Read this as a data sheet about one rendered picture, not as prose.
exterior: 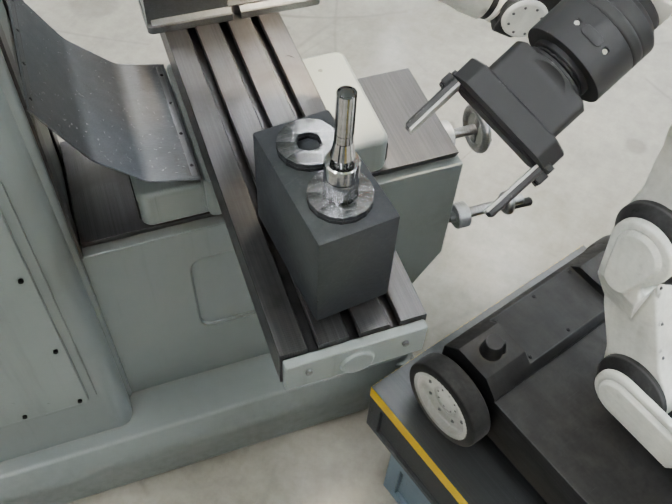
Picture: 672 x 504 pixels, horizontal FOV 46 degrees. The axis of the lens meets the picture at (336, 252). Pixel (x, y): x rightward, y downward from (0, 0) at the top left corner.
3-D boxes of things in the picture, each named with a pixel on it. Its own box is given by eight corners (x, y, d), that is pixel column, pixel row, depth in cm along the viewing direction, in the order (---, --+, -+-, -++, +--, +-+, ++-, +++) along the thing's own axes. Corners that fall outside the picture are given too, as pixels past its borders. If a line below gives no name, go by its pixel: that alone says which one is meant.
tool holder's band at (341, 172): (367, 160, 100) (367, 155, 100) (349, 184, 98) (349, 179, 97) (335, 146, 102) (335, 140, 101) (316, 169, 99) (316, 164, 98)
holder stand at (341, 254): (325, 191, 130) (329, 101, 114) (388, 293, 119) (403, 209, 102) (257, 215, 127) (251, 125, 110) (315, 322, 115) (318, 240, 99)
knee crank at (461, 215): (523, 194, 191) (529, 178, 186) (535, 213, 188) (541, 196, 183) (441, 216, 186) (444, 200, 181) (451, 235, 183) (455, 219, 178)
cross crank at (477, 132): (478, 125, 191) (487, 88, 182) (499, 159, 185) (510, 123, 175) (417, 139, 188) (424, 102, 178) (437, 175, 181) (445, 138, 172)
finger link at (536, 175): (486, 210, 70) (538, 162, 70) (482, 212, 73) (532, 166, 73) (498, 223, 70) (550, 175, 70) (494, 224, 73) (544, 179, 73)
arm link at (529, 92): (535, 181, 76) (628, 97, 76) (555, 170, 67) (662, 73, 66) (446, 87, 77) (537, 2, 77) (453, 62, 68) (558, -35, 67)
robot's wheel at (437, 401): (481, 449, 167) (501, 408, 150) (464, 462, 165) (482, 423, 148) (420, 379, 176) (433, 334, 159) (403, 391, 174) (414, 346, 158)
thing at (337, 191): (364, 187, 104) (367, 160, 100) (347, 210, 102) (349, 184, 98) (333, 172, 106) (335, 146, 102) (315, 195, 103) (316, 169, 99)
